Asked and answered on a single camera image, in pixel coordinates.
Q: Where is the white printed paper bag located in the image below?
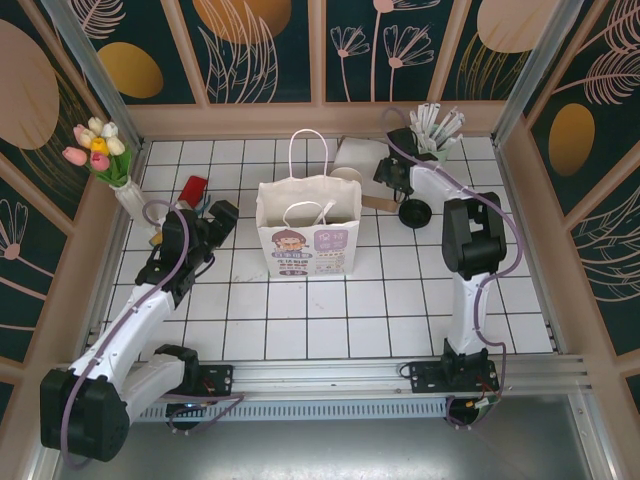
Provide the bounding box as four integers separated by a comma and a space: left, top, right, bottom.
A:
255, 128, 362, 282

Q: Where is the black plastic cup lid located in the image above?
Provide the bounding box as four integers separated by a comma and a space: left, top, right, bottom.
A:
398, 198, 432, 230

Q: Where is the stack of green paper cups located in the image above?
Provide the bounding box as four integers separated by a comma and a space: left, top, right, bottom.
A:
332, 167, 364, 187

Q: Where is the white ribbed ceramic vase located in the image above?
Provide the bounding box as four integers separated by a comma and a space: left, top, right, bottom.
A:
115, 180, 153, 227

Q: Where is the artificial tulip bouquet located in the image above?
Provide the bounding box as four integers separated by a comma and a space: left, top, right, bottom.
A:
62, 117, 134, 189

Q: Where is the grey metal panel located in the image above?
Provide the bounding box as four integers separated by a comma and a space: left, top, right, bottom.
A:
24, 419, 616, 480

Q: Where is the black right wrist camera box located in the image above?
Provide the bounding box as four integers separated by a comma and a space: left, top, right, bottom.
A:
387, 127, 420, 161

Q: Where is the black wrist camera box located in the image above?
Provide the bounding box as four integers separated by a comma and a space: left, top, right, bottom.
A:
162, 209, 202, 254
387, 127, 420, 161

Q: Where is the red toy shovel wooden handle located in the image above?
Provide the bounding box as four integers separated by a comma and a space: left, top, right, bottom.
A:
148, 175, 209, 247

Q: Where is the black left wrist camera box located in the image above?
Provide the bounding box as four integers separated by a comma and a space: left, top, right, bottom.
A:
162, 209, 202, 254

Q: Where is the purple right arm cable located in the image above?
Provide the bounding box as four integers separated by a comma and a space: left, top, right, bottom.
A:
382, 106, 524, 431

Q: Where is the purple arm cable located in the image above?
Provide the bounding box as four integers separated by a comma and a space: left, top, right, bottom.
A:
382, 106, 524, 431
59, 199, 246, 471

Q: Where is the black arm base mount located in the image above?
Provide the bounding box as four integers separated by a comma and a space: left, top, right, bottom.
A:
407, 358, 501, 396
143, 363, 236, 399

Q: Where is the aluminium side rail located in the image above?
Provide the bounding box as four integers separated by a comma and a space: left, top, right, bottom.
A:
73, 138, 149, 362
492, 137, 591, 364

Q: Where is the aluminium frame post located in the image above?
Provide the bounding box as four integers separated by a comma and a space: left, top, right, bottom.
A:
42, 0, 146, 147
492, 0, 584, 146

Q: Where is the aluminium mounting rail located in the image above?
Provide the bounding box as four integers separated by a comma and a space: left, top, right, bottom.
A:
47, 362, 594, 404

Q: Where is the grey slotted cable duct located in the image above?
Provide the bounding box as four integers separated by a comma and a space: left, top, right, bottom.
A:
67, 402, 449, 422

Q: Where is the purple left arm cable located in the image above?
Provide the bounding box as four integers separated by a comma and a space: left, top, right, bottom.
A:
59, 199, 246, 471

